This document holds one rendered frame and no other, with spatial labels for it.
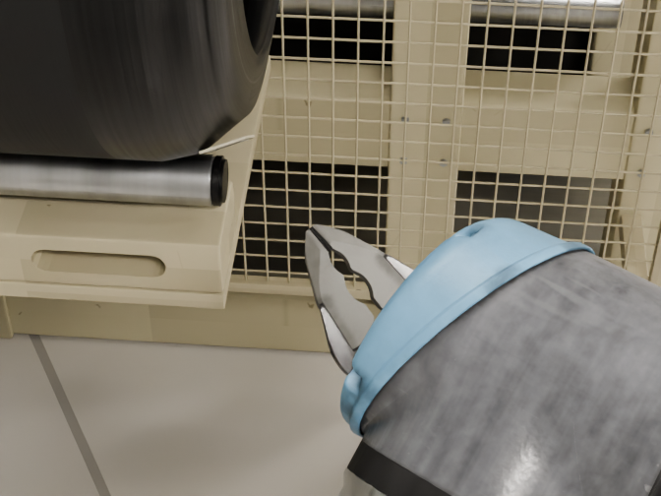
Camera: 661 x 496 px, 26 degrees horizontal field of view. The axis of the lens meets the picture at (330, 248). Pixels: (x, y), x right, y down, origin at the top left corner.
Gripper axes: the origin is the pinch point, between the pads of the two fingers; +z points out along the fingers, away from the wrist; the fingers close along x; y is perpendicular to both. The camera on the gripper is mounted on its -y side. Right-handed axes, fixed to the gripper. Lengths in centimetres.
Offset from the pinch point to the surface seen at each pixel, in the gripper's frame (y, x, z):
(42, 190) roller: 22.1, -13.4, 18.2
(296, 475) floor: 112, -8, -25
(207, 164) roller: 18.9, -1.1, 11.2
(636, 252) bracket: 89, 47, -27
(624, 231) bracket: 92, 49, -24
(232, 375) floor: 127, -6, -8
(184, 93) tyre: -0.1, -1.5, 14.5
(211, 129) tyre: 8.7, -0.3, 12.2
